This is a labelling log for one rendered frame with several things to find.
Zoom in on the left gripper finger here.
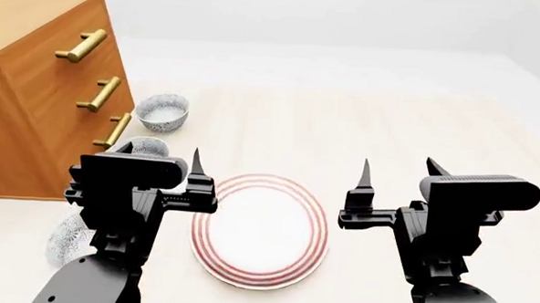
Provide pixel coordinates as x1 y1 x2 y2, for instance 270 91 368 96
113 140 135 156
184 146 219 205

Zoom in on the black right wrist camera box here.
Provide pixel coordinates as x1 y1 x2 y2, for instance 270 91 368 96
417 169 540 224

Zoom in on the wooden drawer cabinet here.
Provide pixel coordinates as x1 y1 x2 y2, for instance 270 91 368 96
0 0 140 204

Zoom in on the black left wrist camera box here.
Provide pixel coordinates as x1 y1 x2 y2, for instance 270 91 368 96
68 150 191 194

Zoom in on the white plate with red rings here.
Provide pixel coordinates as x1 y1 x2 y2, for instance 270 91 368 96
187 170 333 294

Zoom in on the black white patterned bowl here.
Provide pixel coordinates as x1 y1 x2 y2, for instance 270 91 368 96
134 91 192 135
104 133 172 159
45 210 98 270

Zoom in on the brass drawer handle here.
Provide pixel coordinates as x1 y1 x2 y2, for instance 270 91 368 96
91 111 134 151
76 75 122 115
54 26 109 65

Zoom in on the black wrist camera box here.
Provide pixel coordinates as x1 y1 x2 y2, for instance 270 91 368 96
417 169 540 224
68 150 191 194

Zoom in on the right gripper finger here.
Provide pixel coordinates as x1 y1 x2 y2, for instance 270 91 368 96
424 155 454 179
344 157 378 213

